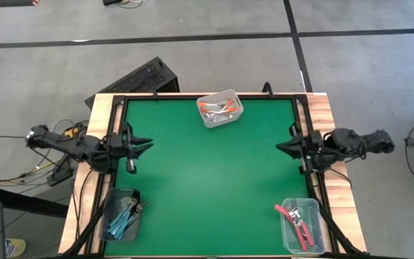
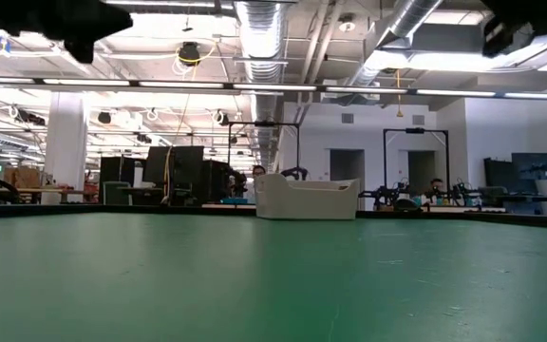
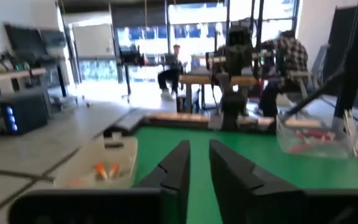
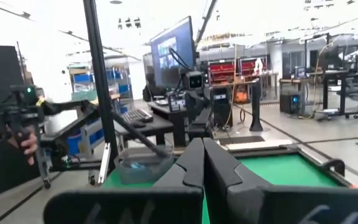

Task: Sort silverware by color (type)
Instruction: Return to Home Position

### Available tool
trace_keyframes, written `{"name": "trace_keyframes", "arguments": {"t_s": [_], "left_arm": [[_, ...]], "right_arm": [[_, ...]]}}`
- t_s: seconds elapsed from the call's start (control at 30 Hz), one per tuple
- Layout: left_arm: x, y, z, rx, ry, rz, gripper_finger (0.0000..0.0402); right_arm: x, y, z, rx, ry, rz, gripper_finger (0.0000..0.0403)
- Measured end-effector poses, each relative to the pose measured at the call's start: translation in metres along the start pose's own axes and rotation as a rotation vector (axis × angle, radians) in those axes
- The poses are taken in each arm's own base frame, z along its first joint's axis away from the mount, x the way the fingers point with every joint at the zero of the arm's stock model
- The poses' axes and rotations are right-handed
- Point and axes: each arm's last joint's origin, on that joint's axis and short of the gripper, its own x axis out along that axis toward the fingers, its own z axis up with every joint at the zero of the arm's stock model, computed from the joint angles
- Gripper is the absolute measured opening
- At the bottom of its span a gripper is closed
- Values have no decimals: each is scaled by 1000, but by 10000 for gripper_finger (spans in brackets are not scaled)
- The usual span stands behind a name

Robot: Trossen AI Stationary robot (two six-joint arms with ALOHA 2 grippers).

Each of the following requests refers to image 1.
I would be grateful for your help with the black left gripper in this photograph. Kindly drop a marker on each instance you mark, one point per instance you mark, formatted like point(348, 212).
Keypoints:
point(122, 147)

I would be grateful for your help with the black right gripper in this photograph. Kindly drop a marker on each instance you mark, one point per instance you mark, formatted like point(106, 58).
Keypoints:
point(313, 147)

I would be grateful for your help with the white plastic bin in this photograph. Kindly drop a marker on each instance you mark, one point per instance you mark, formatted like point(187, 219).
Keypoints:
point(210, 123)

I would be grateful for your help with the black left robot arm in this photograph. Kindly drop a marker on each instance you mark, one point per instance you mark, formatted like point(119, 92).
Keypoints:
point(67, 145)

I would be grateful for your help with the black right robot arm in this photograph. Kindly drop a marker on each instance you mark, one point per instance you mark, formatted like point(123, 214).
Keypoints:
point(372, 142)

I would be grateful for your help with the black perforated case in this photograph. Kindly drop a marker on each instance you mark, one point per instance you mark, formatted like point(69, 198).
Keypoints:
point(138, 79)

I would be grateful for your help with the dark smoky plastic bin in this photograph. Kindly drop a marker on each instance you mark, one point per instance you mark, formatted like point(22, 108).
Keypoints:
point(108, 201)

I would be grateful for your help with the clear plastic bin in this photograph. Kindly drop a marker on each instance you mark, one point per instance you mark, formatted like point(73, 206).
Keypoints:
point(316, 223)

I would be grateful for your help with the black power strip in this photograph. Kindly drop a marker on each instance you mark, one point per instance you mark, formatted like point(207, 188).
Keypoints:
point(59, 174)

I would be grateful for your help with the black floor beam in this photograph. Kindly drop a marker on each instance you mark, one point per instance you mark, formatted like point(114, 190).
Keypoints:
point(23, 202)

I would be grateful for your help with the small black device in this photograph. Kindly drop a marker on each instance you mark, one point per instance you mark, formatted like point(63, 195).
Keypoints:
point(110, 1)

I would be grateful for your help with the yellow slipper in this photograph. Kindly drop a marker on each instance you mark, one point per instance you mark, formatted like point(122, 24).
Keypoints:
point(16, 248)

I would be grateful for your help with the black and orange bar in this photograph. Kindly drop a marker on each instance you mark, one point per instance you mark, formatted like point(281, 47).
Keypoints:
point(13, 3)

